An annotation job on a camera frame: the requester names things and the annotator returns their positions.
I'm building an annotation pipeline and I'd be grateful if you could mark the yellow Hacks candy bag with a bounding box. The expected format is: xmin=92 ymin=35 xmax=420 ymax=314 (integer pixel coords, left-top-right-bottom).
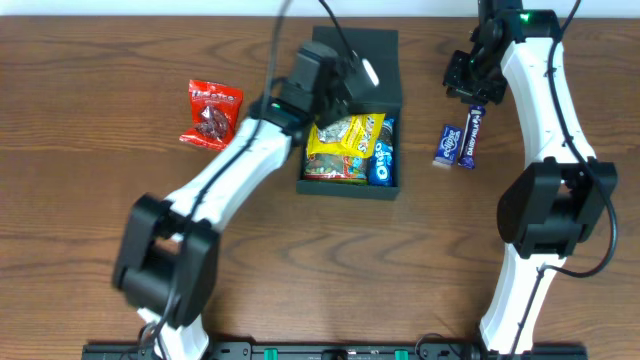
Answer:
xmin=306 ymin=113 xmax=385 ymax=158

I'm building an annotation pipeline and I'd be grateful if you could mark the blue Eclipse mint box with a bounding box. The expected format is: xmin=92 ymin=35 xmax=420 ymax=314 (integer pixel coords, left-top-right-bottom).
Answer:
xmin=433 ymin=124 xmax=462 ymax=166

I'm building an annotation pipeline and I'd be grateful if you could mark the Haribo gummy worms bag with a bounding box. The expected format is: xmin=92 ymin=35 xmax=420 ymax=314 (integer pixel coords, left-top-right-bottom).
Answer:
xmin=303 ymin=154 xmax=368 ymax=184

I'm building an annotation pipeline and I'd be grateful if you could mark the purple Dairy Milk bar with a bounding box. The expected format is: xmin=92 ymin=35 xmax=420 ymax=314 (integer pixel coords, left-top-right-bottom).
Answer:
xmin=457 ymin=105 xmax=486 ymax=169

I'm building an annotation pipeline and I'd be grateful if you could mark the blue Oreo cookie pack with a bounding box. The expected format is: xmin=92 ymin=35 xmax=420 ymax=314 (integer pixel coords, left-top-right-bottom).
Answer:
xmin=368 ymin=118 xmax=395 ymax=187

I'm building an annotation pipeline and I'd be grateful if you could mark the red Hacks candy bag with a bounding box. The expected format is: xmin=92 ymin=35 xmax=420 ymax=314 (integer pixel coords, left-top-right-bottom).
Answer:
xmin=179 ymin=80 xmax=244 ymax=151

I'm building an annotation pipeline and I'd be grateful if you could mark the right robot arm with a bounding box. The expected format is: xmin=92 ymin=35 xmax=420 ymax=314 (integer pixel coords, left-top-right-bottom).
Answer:
xmin=417 ymin=0 xmax=618 ymax=359

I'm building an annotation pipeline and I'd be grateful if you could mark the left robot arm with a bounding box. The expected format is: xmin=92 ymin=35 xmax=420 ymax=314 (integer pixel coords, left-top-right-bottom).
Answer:
xmin=112 ymin=41 xmax=379 ymax=359

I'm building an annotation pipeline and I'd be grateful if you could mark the dark green open box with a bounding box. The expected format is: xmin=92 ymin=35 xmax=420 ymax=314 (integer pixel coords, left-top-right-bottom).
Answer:
xmin=296 ymin=28 xmax=403 ymax=201

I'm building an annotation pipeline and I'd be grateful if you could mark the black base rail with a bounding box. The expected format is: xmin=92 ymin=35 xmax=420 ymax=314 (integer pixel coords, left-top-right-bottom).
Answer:
xmin=81 ymin=339 xmax=589 ymax=360

